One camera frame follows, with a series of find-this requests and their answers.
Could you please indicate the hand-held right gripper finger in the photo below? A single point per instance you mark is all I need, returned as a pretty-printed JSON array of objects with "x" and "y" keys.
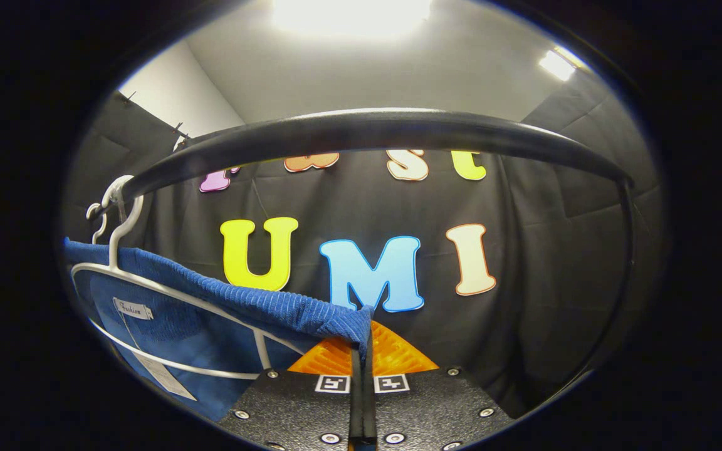
[
  {"x": 356, "y": 413},
  {"x": 370, "y": 413}
]

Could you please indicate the blue jacket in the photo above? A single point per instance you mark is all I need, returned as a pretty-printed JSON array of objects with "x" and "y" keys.
[{"x": 242, "y": 300}]

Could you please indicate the black clothes rack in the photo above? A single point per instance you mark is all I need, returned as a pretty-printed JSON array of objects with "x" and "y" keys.
[{"x": 367, "y": 131}]

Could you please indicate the black backdrop cloth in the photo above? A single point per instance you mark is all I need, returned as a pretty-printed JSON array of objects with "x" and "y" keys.
[{"x": 524, "y": 250}]

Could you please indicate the ceiling light panel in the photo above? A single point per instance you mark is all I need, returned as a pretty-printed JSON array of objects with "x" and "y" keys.
[
  {"x": 557, "y": 64},
  {"x": 351, "y": 15}
]

